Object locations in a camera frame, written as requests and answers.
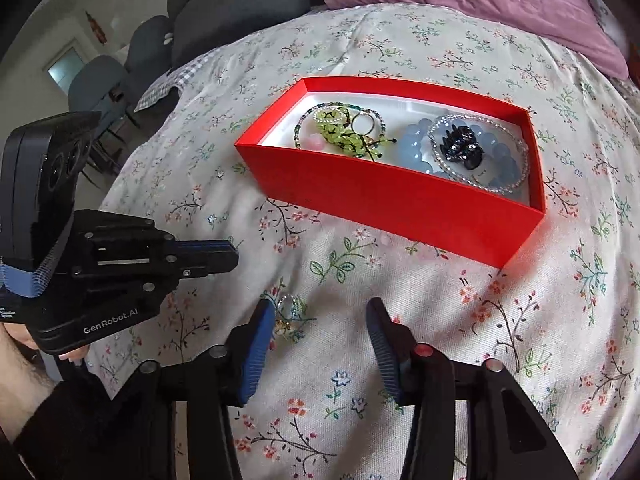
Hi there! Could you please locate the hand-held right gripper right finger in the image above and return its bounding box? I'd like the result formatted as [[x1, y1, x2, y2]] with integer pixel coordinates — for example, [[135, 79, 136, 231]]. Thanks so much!
[[366, 297, 574, 480]]

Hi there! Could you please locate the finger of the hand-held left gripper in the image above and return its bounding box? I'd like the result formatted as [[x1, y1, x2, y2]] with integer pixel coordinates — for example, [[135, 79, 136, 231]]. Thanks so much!
[[74, 209, 240, 297]]

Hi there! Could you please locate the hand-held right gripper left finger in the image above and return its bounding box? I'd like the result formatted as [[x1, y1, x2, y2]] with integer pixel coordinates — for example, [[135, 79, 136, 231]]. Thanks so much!
[[138, 299, 277, 480]]

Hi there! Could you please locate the red jewelry box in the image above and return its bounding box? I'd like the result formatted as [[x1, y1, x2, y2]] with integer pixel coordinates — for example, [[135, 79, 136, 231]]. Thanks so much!
[[234, 76, 547, 270]]

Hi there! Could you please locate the black hair claw clip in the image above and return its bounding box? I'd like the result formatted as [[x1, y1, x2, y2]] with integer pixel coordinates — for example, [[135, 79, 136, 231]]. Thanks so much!
[[434, 127, 484, 171]]

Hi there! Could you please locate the pearl bead bracelet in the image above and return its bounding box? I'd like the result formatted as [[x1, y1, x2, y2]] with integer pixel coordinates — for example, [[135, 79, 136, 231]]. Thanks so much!
[[427, 113, 530, 192]]

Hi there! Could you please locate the person's left hand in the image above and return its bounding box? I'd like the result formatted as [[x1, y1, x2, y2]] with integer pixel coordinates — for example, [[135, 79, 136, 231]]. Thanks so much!
[[0, 322, 90, 363]]

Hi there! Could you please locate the grey chair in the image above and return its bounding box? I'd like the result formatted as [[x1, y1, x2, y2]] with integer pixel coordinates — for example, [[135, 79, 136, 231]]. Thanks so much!
[[123, 14, 174, 74], [67, 55, 132, 128]]

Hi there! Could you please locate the white door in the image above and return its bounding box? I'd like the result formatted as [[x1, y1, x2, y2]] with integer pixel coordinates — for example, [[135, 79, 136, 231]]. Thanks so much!
[[42, 39, 84, 97]]

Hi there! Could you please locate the grey checked sheet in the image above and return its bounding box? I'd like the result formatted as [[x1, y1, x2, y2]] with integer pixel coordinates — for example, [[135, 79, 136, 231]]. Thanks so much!
[[134, 54, 222, 112]]

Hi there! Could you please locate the floral bedsheet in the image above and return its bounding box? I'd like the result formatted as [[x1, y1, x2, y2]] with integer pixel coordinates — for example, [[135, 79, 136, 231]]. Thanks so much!
[[99, 2, 640, 480]]

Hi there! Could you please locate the dark grey cushion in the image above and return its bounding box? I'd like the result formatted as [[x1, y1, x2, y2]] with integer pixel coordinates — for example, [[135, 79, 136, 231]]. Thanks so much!
[[167, 0, 312, 69]]

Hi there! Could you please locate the red wall ornament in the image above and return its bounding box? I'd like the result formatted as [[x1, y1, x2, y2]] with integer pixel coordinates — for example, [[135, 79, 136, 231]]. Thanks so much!
[[83, 9, 109, 44]]

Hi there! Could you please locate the green bead necklace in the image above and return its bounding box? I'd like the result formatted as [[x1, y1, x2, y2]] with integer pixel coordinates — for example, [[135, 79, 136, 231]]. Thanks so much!
[[293, 102, 399, 162]]

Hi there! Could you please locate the blue bead bracelet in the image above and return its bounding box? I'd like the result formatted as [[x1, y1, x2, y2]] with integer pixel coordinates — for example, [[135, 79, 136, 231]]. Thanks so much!
[[397, 117, 527, 194]]

